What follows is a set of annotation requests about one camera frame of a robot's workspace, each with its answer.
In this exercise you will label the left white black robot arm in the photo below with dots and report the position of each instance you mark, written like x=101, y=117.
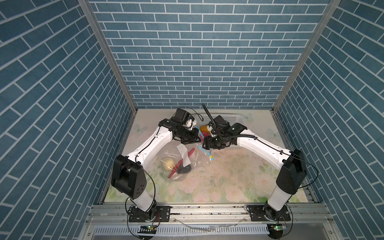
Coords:
x=129, y=173

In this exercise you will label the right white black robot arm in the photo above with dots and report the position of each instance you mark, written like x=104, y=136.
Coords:
x=290, y=164

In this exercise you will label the black avocado toy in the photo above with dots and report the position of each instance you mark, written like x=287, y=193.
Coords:
x=184, y=170

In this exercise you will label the yellow potato toy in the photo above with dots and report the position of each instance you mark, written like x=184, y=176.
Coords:
x=204, y=129

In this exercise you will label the cream white bun toy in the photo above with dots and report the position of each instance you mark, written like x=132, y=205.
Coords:
x=168, y=163

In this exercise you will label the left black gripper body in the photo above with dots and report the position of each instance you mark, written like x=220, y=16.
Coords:
x=188, y=136

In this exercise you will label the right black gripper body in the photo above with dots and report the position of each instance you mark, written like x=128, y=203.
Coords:
x=215, y=142

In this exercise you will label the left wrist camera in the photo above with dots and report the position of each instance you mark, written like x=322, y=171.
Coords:
x=184, y=118

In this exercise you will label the red chili pepper toy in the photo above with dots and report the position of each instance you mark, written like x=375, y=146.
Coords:
x=174, y=171

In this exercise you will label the white plastic mesh basket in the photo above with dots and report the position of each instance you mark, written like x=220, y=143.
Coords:
x=235, y=121

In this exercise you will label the clear zip top bag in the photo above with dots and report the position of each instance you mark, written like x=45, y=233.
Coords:
x=193, y=154

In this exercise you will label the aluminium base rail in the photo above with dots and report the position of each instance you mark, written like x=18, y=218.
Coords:
x=303, y=221

